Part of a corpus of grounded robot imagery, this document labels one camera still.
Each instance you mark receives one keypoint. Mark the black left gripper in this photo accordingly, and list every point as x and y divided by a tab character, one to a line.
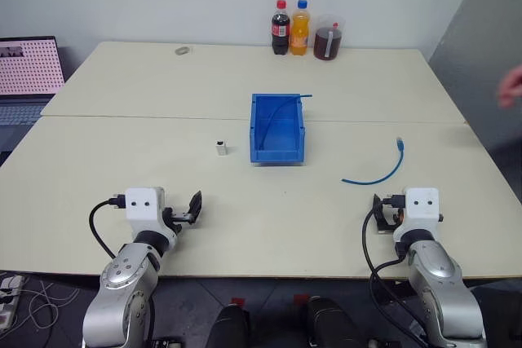
176	217

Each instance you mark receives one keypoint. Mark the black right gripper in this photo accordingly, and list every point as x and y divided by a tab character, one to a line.
392	217

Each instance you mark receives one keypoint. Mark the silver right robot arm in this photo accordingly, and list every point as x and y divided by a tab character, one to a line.
440	283

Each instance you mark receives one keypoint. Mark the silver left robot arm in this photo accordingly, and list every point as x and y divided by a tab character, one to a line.
122	283

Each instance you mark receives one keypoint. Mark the small white adapter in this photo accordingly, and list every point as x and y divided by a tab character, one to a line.
220	148

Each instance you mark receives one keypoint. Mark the person's bare hand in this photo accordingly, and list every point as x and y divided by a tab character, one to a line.
513	87

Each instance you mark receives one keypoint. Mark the blue plastic storage bin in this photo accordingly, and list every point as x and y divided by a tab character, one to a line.
277	136

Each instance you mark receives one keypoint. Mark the dark rounded shape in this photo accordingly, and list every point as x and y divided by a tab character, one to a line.
228	329
332	323

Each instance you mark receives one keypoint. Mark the clear tape roll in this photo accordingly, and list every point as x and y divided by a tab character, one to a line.
183	51

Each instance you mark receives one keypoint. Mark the clear jug with dark liquid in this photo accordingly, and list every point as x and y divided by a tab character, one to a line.
328	42

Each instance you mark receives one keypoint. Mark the orange soda bottle blue cap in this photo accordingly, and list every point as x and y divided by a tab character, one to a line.
299	34

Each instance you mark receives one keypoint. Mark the cola bottle red cap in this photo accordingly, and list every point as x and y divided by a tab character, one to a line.
280	32

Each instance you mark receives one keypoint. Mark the grey partition panel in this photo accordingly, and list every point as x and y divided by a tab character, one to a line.
481	30

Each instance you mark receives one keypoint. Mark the white power strip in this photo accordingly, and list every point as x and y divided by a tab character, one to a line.
10	299

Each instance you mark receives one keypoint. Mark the laptop with pink screen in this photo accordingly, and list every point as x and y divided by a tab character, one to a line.
28	67

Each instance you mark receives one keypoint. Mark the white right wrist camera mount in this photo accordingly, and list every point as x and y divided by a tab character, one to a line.
422	211

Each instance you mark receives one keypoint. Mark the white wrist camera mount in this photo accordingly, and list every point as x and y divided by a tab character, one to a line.
142	209
422	211

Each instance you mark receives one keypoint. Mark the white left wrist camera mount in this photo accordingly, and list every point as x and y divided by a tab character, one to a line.
142	209

